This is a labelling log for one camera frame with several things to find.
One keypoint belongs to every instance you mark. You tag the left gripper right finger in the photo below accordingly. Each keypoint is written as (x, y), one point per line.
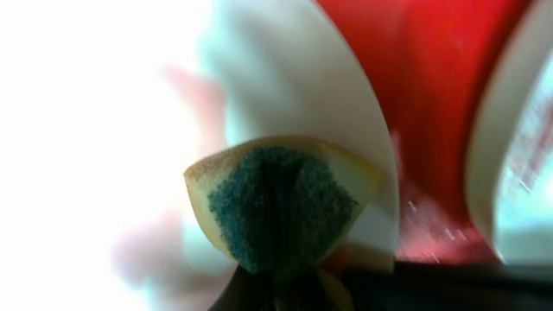
(315, 290)

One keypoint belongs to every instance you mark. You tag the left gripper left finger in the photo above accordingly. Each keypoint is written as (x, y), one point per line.
(246, 292)

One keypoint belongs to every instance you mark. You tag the green yellow sponge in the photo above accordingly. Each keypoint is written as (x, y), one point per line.
(280, 205)

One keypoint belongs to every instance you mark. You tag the white round plate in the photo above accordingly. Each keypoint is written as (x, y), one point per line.
(269, 67)

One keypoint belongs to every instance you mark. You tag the light blue plate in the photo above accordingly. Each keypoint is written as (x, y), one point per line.
(508, 175)

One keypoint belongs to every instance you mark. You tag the red plastic tray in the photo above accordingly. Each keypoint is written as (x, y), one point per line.
(429, 62)

